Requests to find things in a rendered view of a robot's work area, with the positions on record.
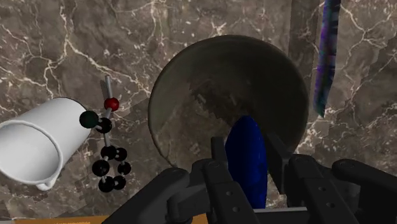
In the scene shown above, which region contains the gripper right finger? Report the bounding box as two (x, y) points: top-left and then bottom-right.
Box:
(264, 132), (397, 224)

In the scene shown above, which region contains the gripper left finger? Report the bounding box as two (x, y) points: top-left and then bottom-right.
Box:
(102, 136), (261, 224)

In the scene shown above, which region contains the blue oval object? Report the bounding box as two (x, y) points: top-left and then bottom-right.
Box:
(225, 115), (268, 209)

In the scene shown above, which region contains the dark grey round bowl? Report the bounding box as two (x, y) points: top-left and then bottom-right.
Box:
(147, 34), (310, 170)

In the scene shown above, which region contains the black molecule model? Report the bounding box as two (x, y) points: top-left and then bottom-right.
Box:
(79, 75), (132, 193)

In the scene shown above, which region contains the purple blue striped strip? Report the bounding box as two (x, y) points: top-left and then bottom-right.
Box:
(312, 0), (342, 118)

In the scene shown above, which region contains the orange flat object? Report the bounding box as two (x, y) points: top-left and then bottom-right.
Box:
(12, 213), (209, 224)

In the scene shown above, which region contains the white mug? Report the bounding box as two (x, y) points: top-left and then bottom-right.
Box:
(0, 97), (92, 192)

